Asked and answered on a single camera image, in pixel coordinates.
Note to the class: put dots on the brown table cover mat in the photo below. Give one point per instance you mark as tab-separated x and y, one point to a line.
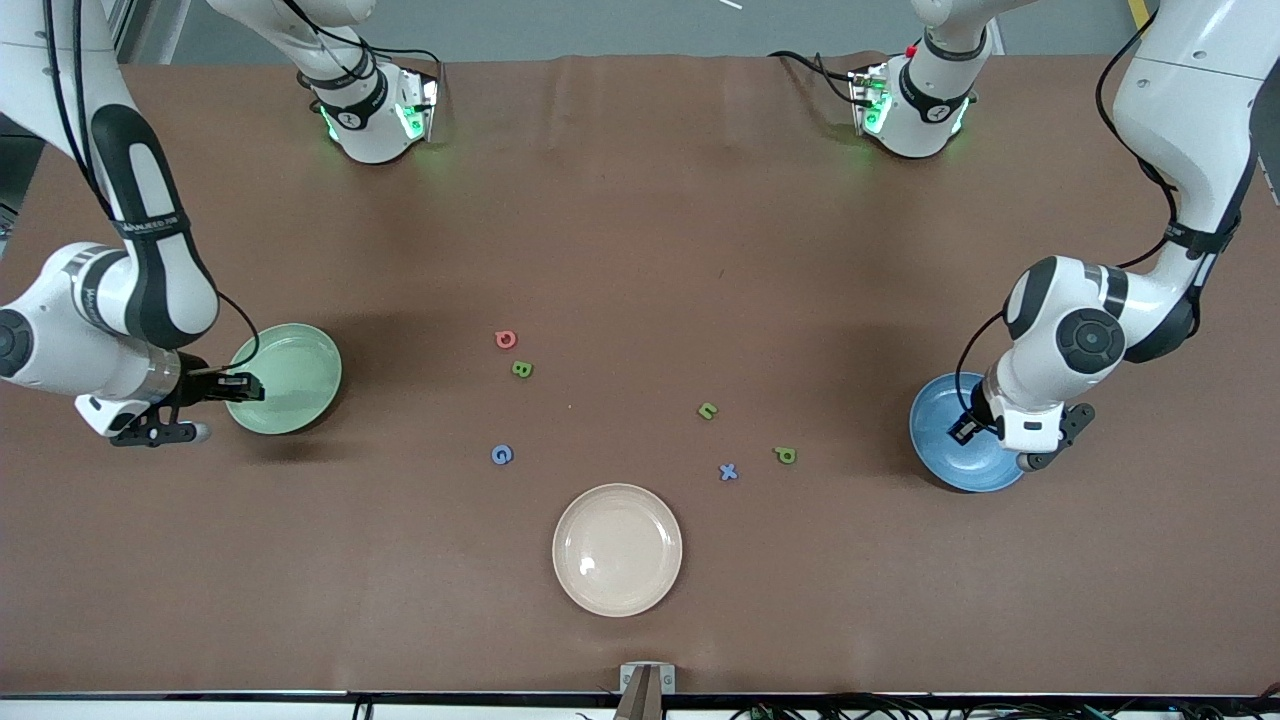
640	250

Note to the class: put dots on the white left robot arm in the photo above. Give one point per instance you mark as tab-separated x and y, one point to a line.
1180	100

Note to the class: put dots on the silver camera mount bracket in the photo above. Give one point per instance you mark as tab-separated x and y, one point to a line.
647	690

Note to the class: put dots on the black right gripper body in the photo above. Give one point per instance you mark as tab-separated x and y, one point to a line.
197	386

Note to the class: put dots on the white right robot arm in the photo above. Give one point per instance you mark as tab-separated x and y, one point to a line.
60	320

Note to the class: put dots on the green letter p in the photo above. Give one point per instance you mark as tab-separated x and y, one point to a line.
780	453

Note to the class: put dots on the yellow floor tape strip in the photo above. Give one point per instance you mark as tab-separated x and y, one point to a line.
1137	12

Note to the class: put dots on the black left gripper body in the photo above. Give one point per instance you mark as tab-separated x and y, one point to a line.
978	412

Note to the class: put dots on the aluminium frame profile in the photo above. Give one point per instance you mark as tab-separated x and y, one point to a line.
120	30

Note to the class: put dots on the white table frame edge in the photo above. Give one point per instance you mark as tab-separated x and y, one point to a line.
150	712

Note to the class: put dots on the red letter Q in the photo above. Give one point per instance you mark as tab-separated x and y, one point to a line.
498	340

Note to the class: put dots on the blue letter G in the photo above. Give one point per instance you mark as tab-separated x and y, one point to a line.
496	455

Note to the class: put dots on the blue letter x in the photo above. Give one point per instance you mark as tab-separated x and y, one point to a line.
728	472

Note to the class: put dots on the beige plate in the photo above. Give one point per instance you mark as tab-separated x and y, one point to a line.
617	550

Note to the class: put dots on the light green plate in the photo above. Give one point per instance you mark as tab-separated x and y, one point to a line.
300	380

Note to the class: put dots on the blue plate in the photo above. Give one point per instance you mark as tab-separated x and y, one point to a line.
925	430

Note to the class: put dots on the silver arm base connector bracket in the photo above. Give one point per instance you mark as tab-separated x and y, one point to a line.
425	100
862	100

